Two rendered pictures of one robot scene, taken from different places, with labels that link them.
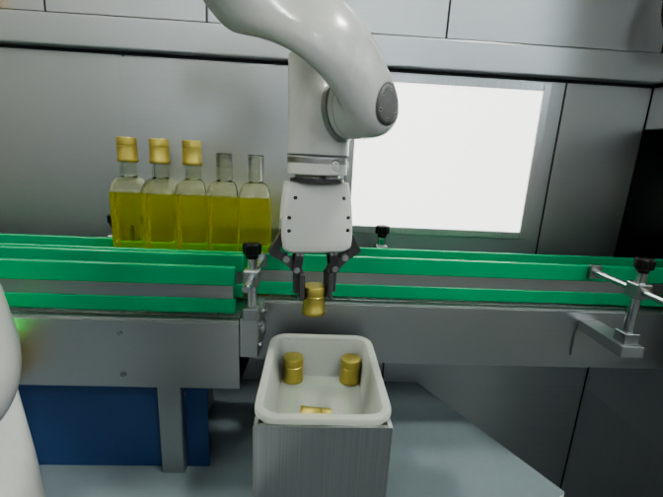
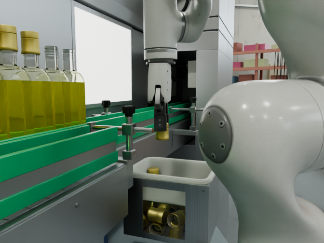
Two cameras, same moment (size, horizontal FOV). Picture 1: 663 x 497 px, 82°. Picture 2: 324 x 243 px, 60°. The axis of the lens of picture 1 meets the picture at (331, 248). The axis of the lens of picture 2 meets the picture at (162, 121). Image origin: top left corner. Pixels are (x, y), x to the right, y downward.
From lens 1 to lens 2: 0.75 m
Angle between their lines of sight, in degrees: 66
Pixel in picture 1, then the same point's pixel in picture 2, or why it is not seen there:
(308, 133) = (173, 37)
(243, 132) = not seen: hidden behind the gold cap
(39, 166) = not seen: outside the picture
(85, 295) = (40, 184)
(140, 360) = (87, 225)
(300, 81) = (169, 9)
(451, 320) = (151, 142)
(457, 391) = not seen: hidden behind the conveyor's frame
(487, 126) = (118, 45)
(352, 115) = (200, 31)
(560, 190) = (135, 79)
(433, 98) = (101, 25)
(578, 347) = (173, 142)
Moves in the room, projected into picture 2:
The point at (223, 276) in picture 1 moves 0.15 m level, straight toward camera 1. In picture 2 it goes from (114, 134) to (182, 135)
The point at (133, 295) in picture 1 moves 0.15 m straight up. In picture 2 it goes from (71, 169) to (67, 82)
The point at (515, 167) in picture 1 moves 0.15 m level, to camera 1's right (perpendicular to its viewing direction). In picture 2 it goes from (127, 66) to (142, 69)
